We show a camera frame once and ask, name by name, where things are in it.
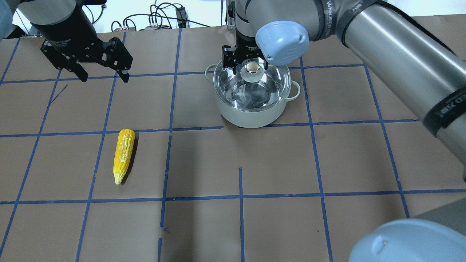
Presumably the aluminium frame post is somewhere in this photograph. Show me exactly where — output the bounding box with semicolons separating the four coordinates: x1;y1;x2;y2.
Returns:
226;0;236;30

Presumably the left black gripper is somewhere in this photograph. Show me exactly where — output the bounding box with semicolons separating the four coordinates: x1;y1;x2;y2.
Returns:
40;22;133;83

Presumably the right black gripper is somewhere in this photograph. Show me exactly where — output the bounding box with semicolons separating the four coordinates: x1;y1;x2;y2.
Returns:
222;31;269;71

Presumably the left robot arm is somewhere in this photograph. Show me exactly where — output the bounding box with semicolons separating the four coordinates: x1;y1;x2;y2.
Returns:
0;0;133;83

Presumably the yellow corn cob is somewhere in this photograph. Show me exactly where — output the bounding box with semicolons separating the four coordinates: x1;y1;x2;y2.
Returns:
112;129;135;185

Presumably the glass pot lid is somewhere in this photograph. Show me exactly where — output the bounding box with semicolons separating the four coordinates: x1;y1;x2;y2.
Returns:
211;58;291;112

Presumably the pale green steel pot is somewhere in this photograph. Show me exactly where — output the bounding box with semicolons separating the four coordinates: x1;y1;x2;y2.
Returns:
204;58;301;129

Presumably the black power adapter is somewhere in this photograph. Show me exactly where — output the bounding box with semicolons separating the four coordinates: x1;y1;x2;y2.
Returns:
175;7;188;28

